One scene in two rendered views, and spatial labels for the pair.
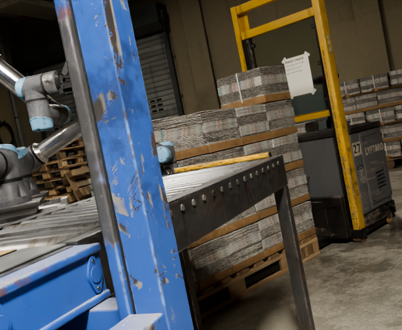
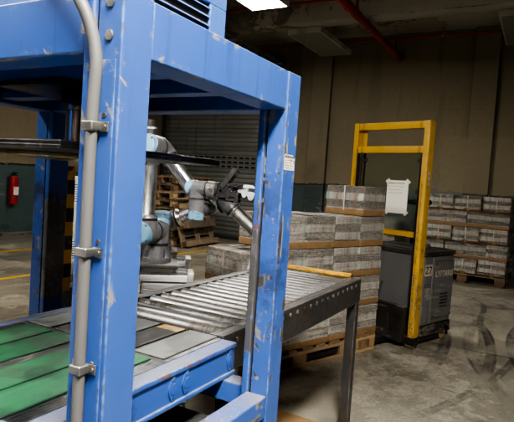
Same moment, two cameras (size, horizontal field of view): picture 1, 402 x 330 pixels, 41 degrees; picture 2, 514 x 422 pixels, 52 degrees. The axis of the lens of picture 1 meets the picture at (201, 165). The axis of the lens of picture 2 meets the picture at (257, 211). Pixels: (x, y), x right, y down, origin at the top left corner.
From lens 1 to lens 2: 0.68 m
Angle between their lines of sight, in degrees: 4
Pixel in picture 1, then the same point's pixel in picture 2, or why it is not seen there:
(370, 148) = (441, 272)
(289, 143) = (372, 253)
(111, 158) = (260, 308)
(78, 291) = (221, 368)
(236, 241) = not seen: hidden behind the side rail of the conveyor
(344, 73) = (444, 182)
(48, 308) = (206, 376)
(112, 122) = (266, 290)
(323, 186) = (393, 293)
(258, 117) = (353, 227)
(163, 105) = not seen: hidden behind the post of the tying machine
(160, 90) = not seen: hidden behind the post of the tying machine
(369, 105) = (458, 220)
